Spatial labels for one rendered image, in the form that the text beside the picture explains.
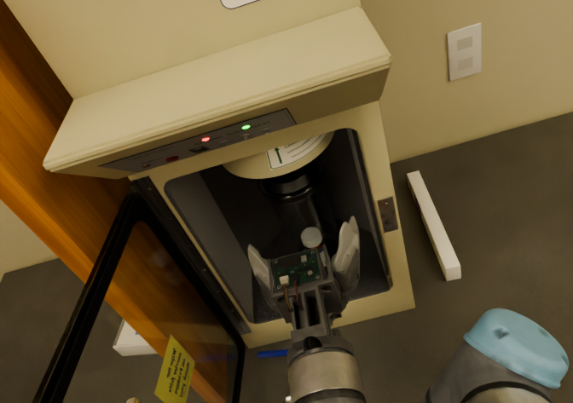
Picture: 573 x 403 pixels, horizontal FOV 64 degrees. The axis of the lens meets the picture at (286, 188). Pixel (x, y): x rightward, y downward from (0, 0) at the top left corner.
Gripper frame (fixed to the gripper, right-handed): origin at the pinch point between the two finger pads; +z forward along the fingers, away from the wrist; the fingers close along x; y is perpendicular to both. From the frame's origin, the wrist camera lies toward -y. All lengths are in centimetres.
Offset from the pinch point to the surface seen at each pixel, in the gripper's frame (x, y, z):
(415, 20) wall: -30, 2, 45
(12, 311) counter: 79, -29, 26
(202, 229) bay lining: 14.4, 1.9, 4.3
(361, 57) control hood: -11.8, 28.8, -7.9
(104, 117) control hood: 12.6, 28.6, -3.9
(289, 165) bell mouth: -1.4, 9.9, 3.5
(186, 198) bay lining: 14.4, 7.7, 5.5
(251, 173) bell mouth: 3.9, 9.7, 4.2
